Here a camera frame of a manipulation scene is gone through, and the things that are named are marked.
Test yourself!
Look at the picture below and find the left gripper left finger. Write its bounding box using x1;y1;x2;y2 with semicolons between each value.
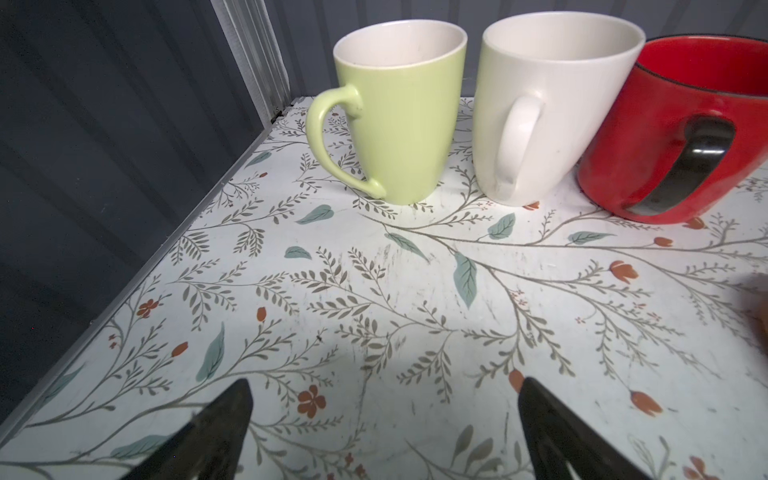
125;379;253;479

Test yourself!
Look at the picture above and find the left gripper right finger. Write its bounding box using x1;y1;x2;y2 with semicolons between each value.
518;378;648;480

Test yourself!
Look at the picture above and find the red mug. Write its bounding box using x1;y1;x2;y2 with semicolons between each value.
577;34;767;224

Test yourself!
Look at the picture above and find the white mug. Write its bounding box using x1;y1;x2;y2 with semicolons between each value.
472;11;646;206

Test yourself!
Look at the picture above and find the light green mug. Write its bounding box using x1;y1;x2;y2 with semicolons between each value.
306;19;468;205

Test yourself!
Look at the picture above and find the orange plastic tray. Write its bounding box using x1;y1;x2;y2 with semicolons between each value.
758;300;768;334

